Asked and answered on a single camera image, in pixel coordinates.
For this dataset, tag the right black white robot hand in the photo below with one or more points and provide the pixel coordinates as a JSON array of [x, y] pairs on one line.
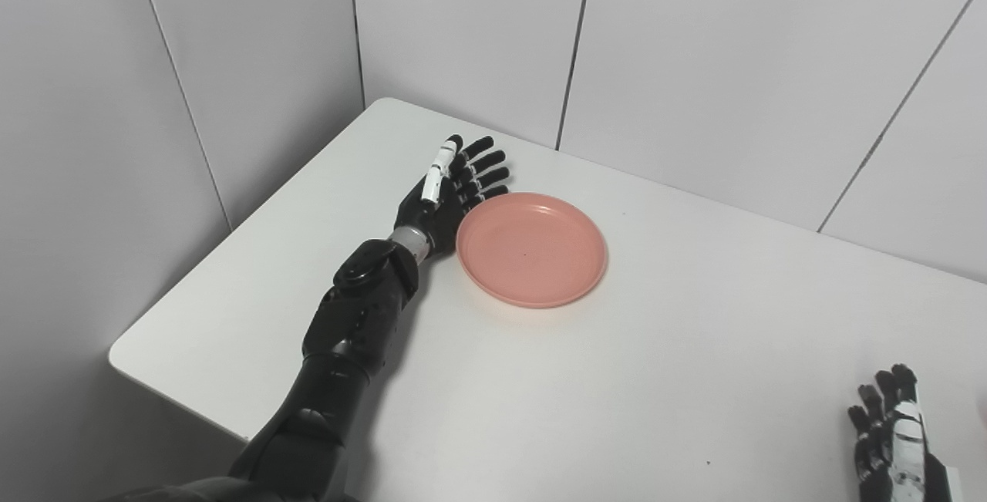
[[933, 483]]

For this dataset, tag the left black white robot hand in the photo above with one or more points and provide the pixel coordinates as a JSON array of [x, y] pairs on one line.
[[443, 213]]

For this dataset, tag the pink plastic plate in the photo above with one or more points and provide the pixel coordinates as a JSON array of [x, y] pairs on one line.
[[532, 251]]

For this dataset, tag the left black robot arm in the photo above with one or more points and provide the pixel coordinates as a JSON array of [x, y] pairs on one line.
[[355, 325]]

